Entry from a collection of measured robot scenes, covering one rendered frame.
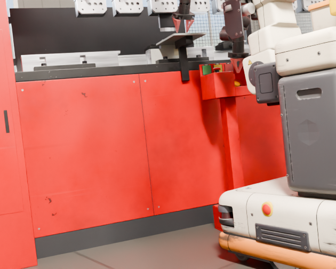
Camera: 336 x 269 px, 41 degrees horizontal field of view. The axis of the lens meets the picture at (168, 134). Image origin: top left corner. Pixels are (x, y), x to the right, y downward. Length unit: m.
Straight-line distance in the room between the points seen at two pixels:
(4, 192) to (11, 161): 0.14
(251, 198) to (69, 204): 0.94
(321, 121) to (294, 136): 0.12
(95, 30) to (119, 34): 0.15
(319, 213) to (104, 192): 1.13
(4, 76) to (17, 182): 0.47
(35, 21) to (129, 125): 1.00
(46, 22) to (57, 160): 1.04
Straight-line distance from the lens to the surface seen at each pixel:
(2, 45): 2.10
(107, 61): 2.38
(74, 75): 2.21
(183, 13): 2.32
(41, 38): 2.89
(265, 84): 1.68
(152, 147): 2.29
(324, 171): 1.47
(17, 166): 2.07
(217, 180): 2.45
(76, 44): 2.91
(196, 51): 2.56
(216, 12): 2.68
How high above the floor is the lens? 0.59
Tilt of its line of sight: 2 degrees down
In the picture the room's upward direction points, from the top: 6 degrees counter-clockwise
